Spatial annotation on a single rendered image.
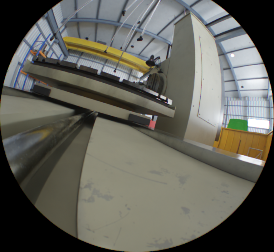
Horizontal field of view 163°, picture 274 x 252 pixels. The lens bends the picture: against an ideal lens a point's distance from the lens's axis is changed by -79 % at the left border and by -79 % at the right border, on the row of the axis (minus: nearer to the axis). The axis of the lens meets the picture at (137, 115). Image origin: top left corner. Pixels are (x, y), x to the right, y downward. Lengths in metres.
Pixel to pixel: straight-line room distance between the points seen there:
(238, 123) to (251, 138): 1.57
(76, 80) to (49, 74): 0.22
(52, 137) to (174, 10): 8.42
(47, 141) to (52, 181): 0.07
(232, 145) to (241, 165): 3.34
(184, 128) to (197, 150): 0.69
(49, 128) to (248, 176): 0.34
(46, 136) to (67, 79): 0.53
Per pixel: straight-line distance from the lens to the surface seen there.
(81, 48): 11.05
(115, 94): 0.60
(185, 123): 0.92
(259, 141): 3.55
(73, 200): 0.16
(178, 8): 8.36
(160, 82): 1.36
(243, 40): 10.09
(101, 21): 9.12
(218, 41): 5.71
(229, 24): 9.40
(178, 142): 0.27
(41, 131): 0.15
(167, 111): 0.77
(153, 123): 5.84
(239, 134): 3.54
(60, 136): 0.19
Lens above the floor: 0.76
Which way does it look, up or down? 3 degrees up
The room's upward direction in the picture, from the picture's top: 16 degrees clockwise
